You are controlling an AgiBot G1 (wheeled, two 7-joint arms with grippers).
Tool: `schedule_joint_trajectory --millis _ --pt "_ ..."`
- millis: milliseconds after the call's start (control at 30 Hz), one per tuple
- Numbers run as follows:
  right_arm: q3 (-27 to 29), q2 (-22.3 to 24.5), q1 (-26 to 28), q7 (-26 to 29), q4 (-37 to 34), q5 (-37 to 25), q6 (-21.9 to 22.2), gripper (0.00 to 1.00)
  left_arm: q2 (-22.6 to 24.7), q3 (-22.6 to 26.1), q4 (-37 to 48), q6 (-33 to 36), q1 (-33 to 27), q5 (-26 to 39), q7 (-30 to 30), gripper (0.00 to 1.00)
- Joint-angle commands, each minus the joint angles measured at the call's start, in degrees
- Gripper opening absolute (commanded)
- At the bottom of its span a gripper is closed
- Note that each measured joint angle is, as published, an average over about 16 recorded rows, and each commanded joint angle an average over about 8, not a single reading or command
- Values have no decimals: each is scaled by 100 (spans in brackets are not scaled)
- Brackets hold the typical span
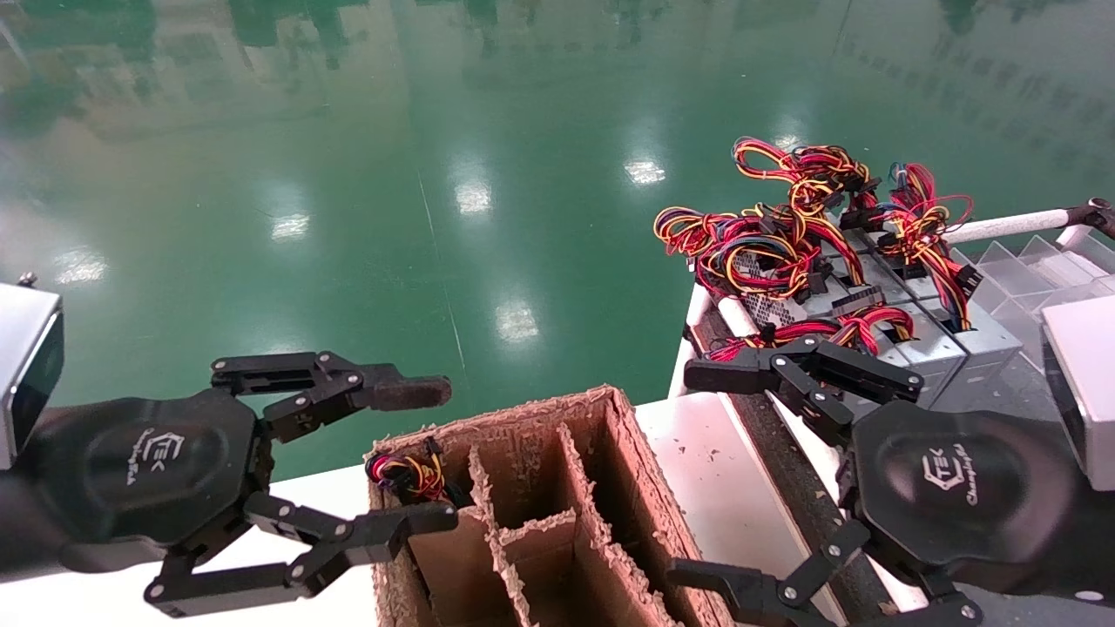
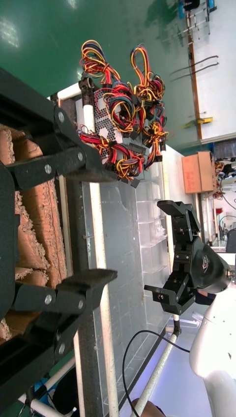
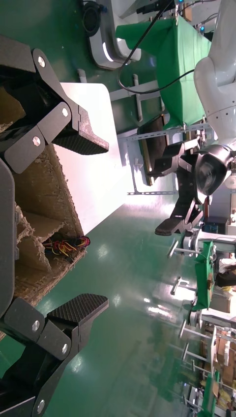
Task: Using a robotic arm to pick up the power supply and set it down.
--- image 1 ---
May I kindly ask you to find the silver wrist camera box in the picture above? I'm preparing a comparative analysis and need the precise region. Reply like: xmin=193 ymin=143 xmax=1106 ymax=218
xmin=1041 ymin=294 xmax=1115 ymax=493
xmin=0 ymin=272 xmax=64 ymax=471

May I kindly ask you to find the clear acrylic divider tray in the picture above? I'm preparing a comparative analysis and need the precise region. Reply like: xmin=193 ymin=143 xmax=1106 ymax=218
xmin=954 ymin=231 xmax=1115 ymax=349

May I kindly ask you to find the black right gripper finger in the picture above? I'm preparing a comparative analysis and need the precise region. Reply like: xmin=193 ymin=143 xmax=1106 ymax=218
xmin=684 ymin=335 xmax=924 ymax=445
xmin=666 ymin=521 xmax=985 ymax=627

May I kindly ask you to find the white cart post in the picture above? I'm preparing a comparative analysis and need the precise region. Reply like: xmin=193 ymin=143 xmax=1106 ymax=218
xmin=669 ymin=283 xmax=715 ymax=397

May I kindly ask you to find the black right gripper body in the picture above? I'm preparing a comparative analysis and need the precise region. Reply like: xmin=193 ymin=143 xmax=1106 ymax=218
xmin=849 ymin=401 xmax=1090 ymax=593

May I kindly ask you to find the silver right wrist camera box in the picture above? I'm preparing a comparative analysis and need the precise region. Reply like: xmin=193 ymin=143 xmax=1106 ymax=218
xmin=1041 ymin=294 xmax=1115 ymax=493

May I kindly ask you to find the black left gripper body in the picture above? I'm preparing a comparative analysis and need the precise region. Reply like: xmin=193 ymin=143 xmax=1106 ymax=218
xmin=30 ymin=389 xmax=273 ymax=571

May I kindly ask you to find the brown divided cardboard box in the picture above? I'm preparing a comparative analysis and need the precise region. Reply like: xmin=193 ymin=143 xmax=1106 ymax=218
xmin=364 ymin=383 xmax=737 ymax=627

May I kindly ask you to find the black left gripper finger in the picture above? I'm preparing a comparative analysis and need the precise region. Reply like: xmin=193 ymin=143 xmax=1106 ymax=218
xmin=144 ymin=492 xmax=460 ymax=619
xmin=212 ymin=351 xmax=452 ymax=441

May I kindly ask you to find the white padded cart rail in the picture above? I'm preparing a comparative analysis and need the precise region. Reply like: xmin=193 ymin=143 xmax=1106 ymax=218
xmin=710 ymin=294 xmax=929 ymax=615
xmin=945 ymin=199 xmax=1115 ymax=246

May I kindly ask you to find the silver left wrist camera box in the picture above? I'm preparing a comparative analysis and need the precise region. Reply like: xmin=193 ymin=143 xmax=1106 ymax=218
xmin=0 ymin=272 xmax=64 ymax=471

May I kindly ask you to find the white tube cart rail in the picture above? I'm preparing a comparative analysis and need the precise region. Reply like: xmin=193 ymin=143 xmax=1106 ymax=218
xmin=688 ymin=305 xmax=898 ymax=627

